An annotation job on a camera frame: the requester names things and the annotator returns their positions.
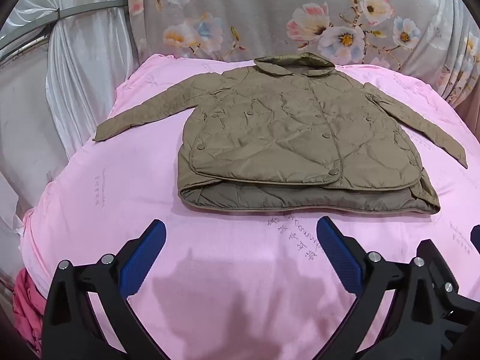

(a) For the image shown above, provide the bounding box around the white satin curtain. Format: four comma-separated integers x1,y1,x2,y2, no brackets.
0,0,132,289

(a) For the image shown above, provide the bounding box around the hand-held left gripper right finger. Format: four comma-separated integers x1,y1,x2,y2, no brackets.
316,216,443,360

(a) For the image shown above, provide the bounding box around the olive quilted jacket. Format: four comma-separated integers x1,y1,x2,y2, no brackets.
92,53,468,216

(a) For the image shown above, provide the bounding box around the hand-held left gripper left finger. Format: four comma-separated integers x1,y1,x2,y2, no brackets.
41,219,167,360

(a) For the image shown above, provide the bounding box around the grey metal pole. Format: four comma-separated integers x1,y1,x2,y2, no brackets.
0,0,130,55

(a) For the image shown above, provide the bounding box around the pink printed blanket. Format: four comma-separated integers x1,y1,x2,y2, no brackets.
19,53,480,360

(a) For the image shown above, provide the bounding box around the grey floral curtain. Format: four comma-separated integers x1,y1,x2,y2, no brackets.
127,0,480,109

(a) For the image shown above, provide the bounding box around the red crumpled cloth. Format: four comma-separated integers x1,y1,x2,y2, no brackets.
12,268,47,349

